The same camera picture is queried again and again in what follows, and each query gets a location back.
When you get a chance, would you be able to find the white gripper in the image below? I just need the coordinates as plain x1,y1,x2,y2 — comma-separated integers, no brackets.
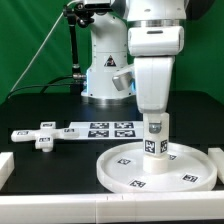
134,56,175,114

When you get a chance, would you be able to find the white round table top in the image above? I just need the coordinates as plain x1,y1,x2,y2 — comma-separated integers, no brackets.
96,142,217,193

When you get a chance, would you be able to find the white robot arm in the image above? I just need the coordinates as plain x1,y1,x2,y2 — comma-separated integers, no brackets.
82,0,189,114

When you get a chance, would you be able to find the white marker board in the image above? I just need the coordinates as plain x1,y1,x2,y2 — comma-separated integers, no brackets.
68,121,143,140

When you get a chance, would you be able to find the white right barrier block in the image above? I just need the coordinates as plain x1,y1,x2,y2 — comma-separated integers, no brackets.
208,148,224,184

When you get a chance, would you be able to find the white barrier block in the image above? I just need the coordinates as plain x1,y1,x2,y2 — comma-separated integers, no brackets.
208,148,224,184
0,152,14,190

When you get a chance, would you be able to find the white cross-shaped table base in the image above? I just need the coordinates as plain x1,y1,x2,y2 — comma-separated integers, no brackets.
11,121,79,152

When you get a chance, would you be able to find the white left barrier block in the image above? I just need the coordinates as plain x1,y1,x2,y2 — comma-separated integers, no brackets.
0,152,14,190

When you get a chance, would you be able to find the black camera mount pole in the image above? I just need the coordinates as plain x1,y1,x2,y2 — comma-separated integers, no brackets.
63,3,94,81

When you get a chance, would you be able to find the black cable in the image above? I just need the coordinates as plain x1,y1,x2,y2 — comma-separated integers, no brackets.
7,75,84,100

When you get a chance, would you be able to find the white cable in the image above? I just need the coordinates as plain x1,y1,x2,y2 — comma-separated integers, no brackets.
9,0,79,94

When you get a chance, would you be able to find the white front barrier rail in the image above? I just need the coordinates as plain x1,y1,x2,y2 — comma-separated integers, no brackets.
0,191,224,224

